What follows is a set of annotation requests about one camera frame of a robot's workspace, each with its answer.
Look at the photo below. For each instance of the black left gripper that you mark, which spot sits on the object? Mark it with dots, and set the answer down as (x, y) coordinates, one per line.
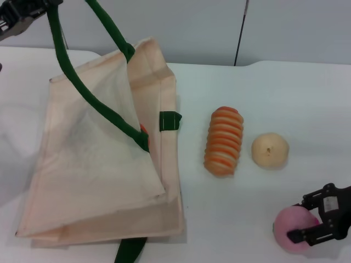
(19, 13)

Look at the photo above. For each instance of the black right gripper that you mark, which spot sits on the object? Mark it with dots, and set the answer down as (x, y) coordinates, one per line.
(337, 211)

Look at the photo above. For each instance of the pink peach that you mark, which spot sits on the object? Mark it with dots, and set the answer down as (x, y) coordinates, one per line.
(293, 222)

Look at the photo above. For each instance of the orange fruit with stem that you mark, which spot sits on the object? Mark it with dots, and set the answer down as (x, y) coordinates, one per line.
(148, 141)

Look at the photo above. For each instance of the beige round fruit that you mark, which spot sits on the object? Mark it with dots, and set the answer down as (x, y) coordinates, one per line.
(270, 149)

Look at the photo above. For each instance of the orange striped spiral bread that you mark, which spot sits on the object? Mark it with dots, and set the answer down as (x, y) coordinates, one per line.
(223, 141)

